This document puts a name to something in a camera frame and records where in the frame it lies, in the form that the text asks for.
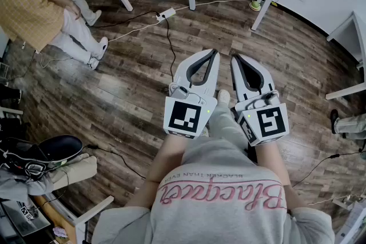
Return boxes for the person's left forearm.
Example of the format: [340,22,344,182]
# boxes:
[125,133,198,209]

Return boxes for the white cable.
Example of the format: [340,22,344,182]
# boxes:
[174,0,257,11]
[107,19,162,43]

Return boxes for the person's grey trousers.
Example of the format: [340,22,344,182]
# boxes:
[208,102,252,152]

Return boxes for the person's white shoe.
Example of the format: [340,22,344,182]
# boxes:
[217,89,231,105]

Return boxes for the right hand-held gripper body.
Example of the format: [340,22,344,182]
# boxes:
[234,90,291,147]

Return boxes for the pink crumpled object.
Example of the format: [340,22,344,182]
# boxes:
[52,225,69,238]

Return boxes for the black equipment bundle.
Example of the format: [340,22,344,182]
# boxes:
[0,137,51,179]

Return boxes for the grey cloth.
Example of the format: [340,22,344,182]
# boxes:
[0,170,55,204]

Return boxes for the black cable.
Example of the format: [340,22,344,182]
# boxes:
[164,18,177,82]
[82,144,146,180]
[91,10,161,29]
[291,151,366,189]

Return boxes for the white power strip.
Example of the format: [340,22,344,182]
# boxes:
[156,7,177,22]

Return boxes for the person's grey sweatshirt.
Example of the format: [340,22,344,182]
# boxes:
[91,137,335,244]

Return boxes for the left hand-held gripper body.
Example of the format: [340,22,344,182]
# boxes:
[163,82,218,140]

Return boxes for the person's right forearm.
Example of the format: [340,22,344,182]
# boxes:
[253,137,304,217]

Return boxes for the beige cushion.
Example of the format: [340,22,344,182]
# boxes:
[51,153,98,191]

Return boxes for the grey tray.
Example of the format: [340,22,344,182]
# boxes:
[0,199,51,238]

